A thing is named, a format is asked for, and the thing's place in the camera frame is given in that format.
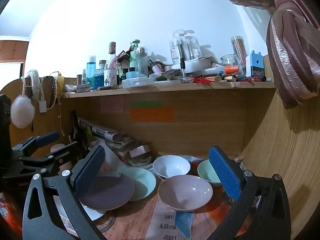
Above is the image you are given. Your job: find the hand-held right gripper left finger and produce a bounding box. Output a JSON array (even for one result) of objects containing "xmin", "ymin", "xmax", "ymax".
[{"xmin": 22, "ymin": 144, "xmax": 107, "ymax": 240}]

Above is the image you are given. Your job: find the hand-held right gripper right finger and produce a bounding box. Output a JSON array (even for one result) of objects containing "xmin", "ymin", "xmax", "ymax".
[{"xmin": 209, "ymin": 145, "xmax": 292, "ymax": 240}]

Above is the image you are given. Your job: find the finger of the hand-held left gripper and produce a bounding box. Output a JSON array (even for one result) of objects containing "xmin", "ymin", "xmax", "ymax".
[
  {"xmin": 11, "ymin": 131, "xmax": 60, "ymax": 158},
  {"xmin": 37, "ymin": 141, "xmax": 83, "ymax": 174}
]

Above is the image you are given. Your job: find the mint green bowl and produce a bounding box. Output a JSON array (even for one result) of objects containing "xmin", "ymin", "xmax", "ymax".
[{"xmin": 197, "ymin": 159, "xmax": 223, "ymax": 187}]

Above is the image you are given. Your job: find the brown plate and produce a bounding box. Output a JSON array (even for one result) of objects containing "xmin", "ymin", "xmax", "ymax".
[{"xmin": 79, "ymin": 171, "xmax": 135, "ymax": 211}]

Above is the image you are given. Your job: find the white plate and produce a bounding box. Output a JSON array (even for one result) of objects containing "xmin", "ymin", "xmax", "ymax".
[{"xmin": 54, "ymin": 195, "xmax": 107, "ymax": 222}]

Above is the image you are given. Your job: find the pink bowl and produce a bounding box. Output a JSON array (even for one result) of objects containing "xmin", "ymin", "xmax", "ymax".
[{"xmin": 157, "ymin": 174, "xmax": 214, "ymax": 212}]

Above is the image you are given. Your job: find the mint green plate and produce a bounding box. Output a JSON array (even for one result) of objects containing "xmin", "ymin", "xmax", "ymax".
[{"xmin": 117, "ymin": 167, "xmax": 157, "ymax": 202}]

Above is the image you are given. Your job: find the white bowl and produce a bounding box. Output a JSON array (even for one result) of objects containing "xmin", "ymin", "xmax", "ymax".
[{"xmin": 152, "ymin": 155, "xmax": 191, "ymax": 180}]

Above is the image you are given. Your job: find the beige mug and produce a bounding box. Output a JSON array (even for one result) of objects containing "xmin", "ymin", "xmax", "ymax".
[{"xmin": 50, "ymin": 144, "xmax": 73, "ymax": 170}]

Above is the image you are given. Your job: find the dark wine bottle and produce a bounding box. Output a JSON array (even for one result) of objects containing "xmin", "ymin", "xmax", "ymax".
[{"xmin": 70, "ymin": 109, "xmax": 85, "ymax": 155}]

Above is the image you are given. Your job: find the white fluffy pompom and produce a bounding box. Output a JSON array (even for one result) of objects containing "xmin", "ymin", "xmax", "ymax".
[{"xmin": 10, "ymin": 95, "xmax": 35, "ymax": 128}]

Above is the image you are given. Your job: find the stack of magazines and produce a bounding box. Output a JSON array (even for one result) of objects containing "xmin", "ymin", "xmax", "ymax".
[{"xmin": 77, "ymin": 119, "xmax": 135, "ymax": 160}]

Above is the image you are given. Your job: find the patterned headband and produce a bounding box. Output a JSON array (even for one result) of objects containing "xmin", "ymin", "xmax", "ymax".
[{"xmin": 49, "ymin": 76, "xmax": 57, "ymax": 109}]

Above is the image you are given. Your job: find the small bowl of beads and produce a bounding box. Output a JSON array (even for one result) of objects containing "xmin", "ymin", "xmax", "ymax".
[{"xmin": 129, "ymin": 155, "xmax": 152, "ymax": 168}]

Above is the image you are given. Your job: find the white card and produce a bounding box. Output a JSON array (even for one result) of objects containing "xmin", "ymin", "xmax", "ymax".
[{"xmin": 129, "ymin": 145, "xmax": 148, "ymax": 158}]

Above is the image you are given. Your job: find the yellow hanging item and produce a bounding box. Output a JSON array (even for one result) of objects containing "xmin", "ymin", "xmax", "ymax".
[{"xmin": 56, "ymin": 72, "xmax": 65, "ymax": 98}]

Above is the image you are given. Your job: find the white fuzzy headband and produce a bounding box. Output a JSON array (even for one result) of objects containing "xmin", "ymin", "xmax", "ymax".
[{"xmin": 25, "ymin": 70, "xmax": 45, "ymax": 100}]

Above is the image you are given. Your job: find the pink sticky note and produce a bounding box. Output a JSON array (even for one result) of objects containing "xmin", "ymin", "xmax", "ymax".
[{"xmin": 101, "ymin": 97, "xmax": 125, "ymax": 113}]

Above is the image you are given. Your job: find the brown vintage print mat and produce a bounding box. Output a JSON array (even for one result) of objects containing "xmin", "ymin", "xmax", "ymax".
[{"xmin": 95, "ymin": 180, "xmax": 175, "ymax": 240}]

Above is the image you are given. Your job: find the colourful newsprint paper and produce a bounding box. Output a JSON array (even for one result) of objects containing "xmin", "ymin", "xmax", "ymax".
[{"xmin": 145, "ymin": 195, "xmax": 250, "ymax": 240}]

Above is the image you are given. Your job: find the blue liquid bottle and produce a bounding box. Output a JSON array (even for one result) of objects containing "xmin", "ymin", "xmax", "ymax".
[{"xmin": 86, "ymin": 55, "xmax": 97, "ymax": 88}]

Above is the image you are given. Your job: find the wooden cabinet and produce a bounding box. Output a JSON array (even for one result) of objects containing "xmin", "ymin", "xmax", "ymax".
[{"xmin": 0, "ymin": 36, "xmax": 29, "ymax": 62}]

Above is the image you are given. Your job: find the blue glass jar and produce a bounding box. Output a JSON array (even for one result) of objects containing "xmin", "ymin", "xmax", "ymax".
[{"xmin": 96, "ymin": 60, "xmax": 107, "ymax": 87}]

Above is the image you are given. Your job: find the orange sticky note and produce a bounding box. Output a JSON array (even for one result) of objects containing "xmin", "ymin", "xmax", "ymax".
[{"xmin": 130, "ymin": 107, "xmax": 175, "ymax": 122}]

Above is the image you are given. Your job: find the green sticky note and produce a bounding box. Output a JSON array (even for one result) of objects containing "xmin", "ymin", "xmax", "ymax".
[{"xmin": 131, "ymin": 101, "xmax": 162, "ymax": 107}]

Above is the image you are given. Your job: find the red tassel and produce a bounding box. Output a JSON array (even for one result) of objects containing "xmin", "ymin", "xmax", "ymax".
[{"xmin": 194, "ymin": 77, "xmax": 213, "ymax": 88}]

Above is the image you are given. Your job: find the clear labelled liquor bottle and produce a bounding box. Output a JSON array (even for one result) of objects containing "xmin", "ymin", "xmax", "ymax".
[{"xmin": 104, "ymin": 42, "xmax": 119, "ymax": 87}]

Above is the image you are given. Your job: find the clear plastic container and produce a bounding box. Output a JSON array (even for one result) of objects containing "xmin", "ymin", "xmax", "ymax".
[{"xmin": 122, "ymin": 77, "xmax": 154, "ymax": 88}]

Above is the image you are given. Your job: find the wooden shelf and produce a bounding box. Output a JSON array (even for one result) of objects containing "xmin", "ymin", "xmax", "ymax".
[{"xmin": 61, "ymin": 81, "xmax": 275, "ymax": 98}]

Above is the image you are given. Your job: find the white bottle orange cap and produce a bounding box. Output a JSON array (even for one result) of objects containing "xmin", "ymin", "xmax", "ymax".
[{"xmin": 212, "ymin": 65, "xmax": 240, "ymax": 75}]

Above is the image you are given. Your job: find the white box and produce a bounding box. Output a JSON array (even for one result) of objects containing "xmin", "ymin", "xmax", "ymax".
[{"xmin": 184, "ymin": 57, "xmax": 215, "ymax": 74}]

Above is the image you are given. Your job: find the blue white pencil sharpener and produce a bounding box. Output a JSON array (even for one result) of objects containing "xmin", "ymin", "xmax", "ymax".
[{"xmin": 245, "ymin": 51, "xmax": 264, "ymax": 78}]

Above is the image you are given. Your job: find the clear bottle silver cap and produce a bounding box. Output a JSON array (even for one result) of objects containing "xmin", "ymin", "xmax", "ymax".
[{"xmin": 136, "ymin": 46, "xmax": 148, "ymax": 77}]

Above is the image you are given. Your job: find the green pump bottle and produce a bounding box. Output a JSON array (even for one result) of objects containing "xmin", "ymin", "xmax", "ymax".
[{"xmin": 129, "ymin": 39, "xmax": 141, "ymax": 70}]

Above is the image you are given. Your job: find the tall clear jar of sticks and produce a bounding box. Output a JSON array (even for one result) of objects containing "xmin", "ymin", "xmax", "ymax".
[{"xmin": 230, "ymin": 36, "xmax": 248, "ymax": 77}]

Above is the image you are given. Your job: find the clear blister pack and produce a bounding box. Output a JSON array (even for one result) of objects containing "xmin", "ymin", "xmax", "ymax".
[{"xmin": 168, "ymin": 29, "xmax": 202, "ymax": 65}]

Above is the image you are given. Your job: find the brown round wooden object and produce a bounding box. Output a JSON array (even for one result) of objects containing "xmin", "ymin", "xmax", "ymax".
[{"xmin": 207, "ymin": 0, "xmax": 320, "ymax": 109}]

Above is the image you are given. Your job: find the white cord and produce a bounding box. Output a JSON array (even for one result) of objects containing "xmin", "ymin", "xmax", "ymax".
[{"xmin": 58, "ymin": 100, "xmax": 66, "ymax": 137}]

